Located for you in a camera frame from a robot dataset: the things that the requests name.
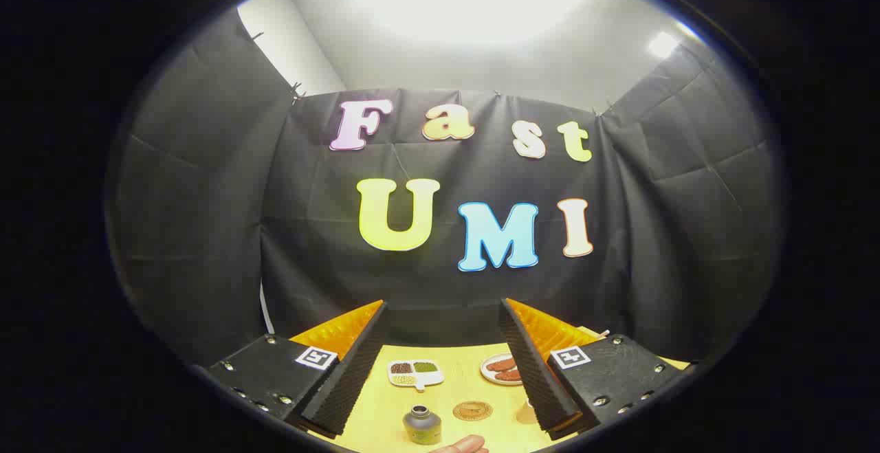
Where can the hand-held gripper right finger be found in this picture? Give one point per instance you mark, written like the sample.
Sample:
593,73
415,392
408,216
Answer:
536,370

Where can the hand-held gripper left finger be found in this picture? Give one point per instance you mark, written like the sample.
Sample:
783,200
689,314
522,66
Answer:
350,377

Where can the round cork coaster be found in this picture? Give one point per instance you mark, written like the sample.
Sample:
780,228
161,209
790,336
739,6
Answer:
472,410

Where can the silver bottle with green label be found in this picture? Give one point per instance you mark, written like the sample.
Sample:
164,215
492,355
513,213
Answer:
421,429

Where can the brown meat slice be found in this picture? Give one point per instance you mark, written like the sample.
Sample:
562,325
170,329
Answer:
500,363
510,375

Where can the white round plate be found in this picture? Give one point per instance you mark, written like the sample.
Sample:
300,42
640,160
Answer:
489,373

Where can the white divided dish with beans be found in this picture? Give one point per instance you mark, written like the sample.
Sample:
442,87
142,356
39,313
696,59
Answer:
416,379

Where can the wooden table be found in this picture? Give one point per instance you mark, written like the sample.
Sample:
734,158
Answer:
467,377

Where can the black backdrop cloth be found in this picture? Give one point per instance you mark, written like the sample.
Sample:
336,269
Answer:
309,199

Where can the ceiling light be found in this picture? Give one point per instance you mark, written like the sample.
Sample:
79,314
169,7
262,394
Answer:
663,45

